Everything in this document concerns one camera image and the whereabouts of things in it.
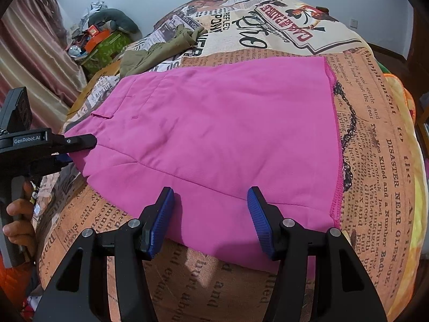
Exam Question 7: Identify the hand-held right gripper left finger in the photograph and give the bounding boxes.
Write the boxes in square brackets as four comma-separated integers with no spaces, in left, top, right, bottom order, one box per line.
[34,186,175,322]

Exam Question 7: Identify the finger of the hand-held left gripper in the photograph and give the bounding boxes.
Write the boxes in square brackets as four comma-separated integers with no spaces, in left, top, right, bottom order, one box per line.
[31,152,73,177]
[51,133,98,152]

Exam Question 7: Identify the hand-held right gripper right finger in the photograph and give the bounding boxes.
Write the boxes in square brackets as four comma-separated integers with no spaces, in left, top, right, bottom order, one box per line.
[247,185,384,322]

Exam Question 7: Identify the pink pants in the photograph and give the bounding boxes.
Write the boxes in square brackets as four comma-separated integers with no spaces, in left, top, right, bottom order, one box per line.
[62,55,346,274]

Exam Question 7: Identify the olive green pants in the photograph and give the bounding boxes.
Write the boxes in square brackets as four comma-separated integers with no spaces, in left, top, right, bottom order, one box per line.
[119,23,209,77]

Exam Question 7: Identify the person's left hand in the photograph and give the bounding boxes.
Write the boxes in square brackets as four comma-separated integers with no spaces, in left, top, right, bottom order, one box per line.
[3,199,37,256]

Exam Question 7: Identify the striped red beige curtain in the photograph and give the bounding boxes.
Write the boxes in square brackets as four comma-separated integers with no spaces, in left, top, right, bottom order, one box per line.
[0,0,89,131]

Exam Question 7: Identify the green storage box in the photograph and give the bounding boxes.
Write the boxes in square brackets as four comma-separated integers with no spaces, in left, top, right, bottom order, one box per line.
[80,30,136,74]

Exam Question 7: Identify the orange box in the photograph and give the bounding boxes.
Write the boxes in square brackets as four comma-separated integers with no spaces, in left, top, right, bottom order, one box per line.
[84,30,111,52]

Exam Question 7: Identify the orange quilted cloth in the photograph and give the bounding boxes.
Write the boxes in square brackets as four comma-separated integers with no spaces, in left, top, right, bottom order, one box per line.
[0,258,39,304]

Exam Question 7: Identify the grey plush toy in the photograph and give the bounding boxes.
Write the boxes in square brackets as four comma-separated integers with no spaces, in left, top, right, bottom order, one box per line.
[89,8,141,34]

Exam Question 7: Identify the grey crumpled clothes pile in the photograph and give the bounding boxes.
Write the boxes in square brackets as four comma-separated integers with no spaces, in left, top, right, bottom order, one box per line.
[79,2,108,27]

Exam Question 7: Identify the newspaper printed blanket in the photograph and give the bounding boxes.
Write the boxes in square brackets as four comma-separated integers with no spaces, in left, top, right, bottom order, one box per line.
[34,0,428,322]

